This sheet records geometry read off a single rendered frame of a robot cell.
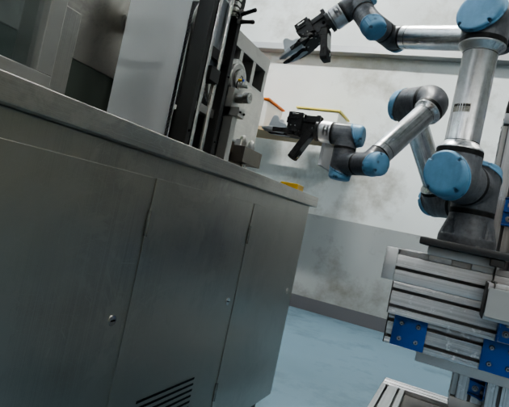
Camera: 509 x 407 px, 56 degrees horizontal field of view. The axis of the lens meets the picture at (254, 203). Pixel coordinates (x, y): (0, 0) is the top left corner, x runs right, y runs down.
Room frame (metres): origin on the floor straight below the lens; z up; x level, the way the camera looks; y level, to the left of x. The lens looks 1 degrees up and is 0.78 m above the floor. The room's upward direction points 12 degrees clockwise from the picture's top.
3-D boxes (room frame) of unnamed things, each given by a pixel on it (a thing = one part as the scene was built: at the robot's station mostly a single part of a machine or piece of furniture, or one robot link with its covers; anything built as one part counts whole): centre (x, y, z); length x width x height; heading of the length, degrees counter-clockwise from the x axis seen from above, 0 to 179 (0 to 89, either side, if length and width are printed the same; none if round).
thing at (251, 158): (1.96, 0.23, 1.00); 0.40 x 0.16 x 0.06; 65
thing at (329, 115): (4.22, -0.44, 1.68); 0.42 x 0.35 x 0.23; 66
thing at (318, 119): (1.66, -0.12, 1.12); 0.12 x 0.08 x 0.09; 65
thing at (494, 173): (1.31, -0.59, 0.98); 0.13 x 0.12 x 0.14; 132
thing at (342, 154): (1.58, -0.27, 1.01); 0.11 x 0.08 x 0.11; 32
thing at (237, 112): (1.67, 0.13, 1.05); 0.06 x 0.05 x 0.31; 65
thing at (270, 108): (4.50, 0.19, 1.70); 0.48 x 0.40 x 0.27; 66
